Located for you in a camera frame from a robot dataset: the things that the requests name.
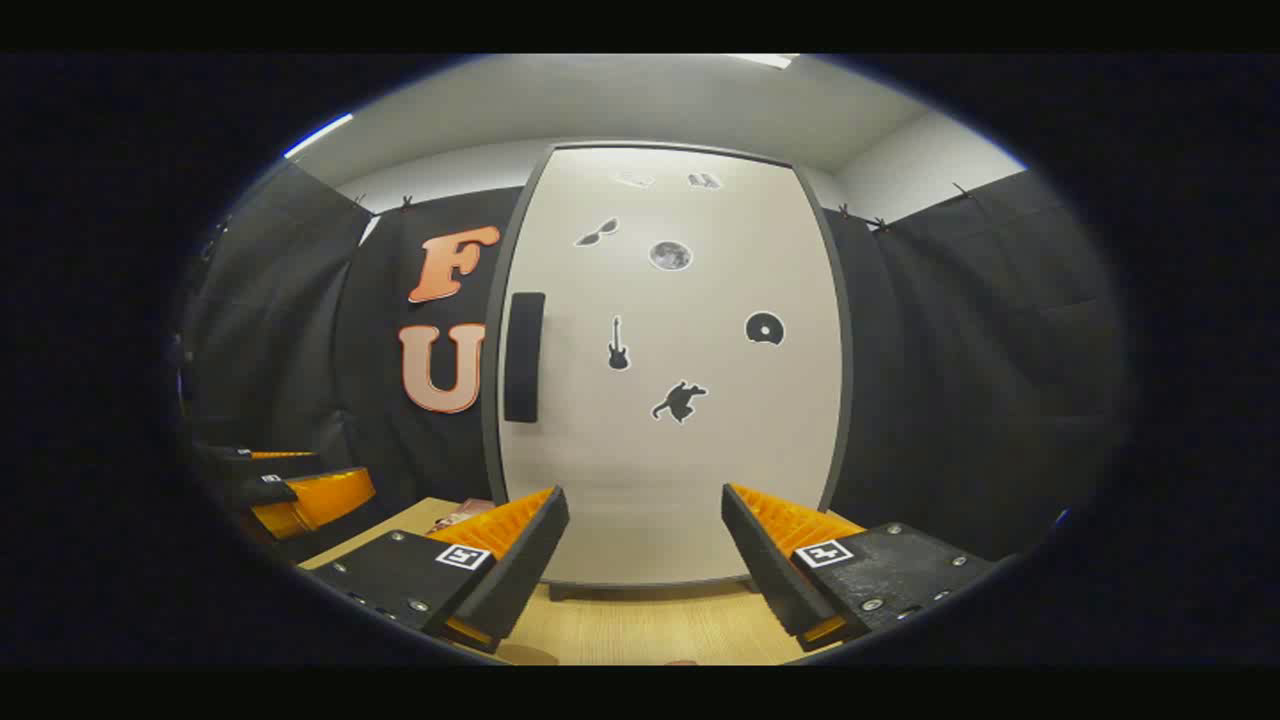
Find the brown cover book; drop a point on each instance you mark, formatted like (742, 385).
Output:
(460, 515)

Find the black backdrop cloth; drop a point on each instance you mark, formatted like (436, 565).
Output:
(950, 380)

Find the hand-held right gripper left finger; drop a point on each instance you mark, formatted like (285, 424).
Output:
(525, 570)

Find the ceiling light panel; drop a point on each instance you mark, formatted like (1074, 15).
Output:
(768, 60)
(318, 135)

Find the white cabinet door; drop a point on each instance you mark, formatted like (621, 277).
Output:
(680, 480)

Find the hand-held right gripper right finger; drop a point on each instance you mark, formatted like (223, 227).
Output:
(765, 565)

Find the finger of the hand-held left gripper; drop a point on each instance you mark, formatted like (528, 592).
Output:
(275, 467)
(275, 492)

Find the grey cabinet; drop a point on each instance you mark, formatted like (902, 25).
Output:
(491, 450)

